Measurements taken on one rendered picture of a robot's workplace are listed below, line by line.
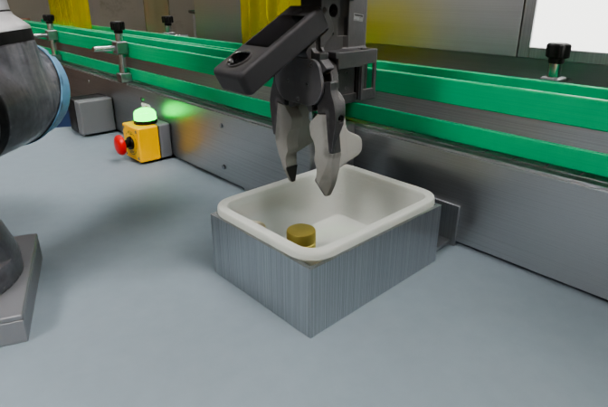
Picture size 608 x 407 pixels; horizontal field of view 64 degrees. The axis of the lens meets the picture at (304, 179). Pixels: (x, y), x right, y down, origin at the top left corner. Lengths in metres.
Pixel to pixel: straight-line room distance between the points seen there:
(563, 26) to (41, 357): 0.74
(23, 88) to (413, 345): 0.50
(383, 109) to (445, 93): 0.11
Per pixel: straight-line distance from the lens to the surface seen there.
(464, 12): 0.84
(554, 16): 0.78
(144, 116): 1.01
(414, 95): 0.70
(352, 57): 0.51
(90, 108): 1.25
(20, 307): 0.57
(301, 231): 0.56
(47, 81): 0.66
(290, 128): 0.53
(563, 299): 0.63
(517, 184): 0.63
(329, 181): 0.51
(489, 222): 0.66
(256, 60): 0.45
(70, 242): 0.74
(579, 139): 0.61
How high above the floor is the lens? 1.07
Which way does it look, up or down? 21 degrees down
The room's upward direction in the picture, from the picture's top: straight up
